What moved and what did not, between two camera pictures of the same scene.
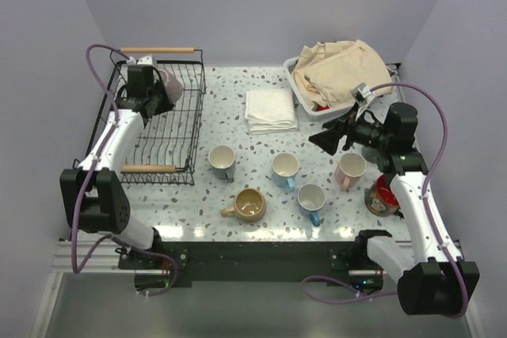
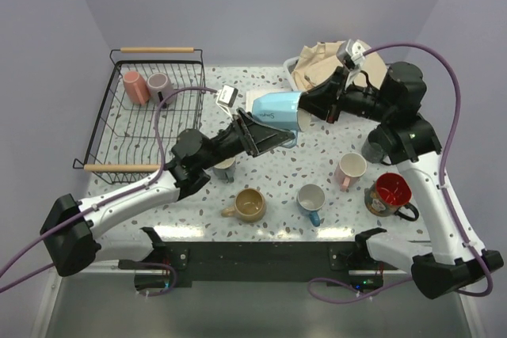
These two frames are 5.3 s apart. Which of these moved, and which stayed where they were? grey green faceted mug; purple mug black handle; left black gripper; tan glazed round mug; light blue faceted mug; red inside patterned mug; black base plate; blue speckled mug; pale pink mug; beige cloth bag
Moved: light blue faceted mug; purple mug black handle; left black gripper
Stayed: pale pink mug; beige cloth bag; grey green faceted mug; red inside patterned mug; black base plate; blue speckled mug; tan glazed round mug
